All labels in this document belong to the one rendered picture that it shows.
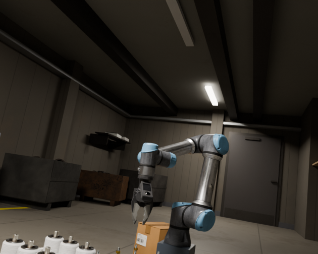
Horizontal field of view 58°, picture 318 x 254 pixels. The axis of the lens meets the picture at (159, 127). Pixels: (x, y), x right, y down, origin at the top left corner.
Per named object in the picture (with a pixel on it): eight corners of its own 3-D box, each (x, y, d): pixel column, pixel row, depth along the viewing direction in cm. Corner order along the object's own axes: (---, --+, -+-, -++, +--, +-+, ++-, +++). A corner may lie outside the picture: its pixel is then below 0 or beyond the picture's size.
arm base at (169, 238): (168, 238, 172) (170, 221, 173) (193, 244, 167) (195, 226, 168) (160, 242, 158) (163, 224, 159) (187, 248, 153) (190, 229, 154)
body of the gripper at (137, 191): (147, 202, 136) (151, 177, 138) (151, 204, 128) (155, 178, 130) (131, 200, 134) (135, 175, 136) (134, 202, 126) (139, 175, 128)
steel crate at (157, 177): (164, 206, 742) (168, 176, 756) (149, 208, 638) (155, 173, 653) (131, 200, 773) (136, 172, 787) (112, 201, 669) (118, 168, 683)
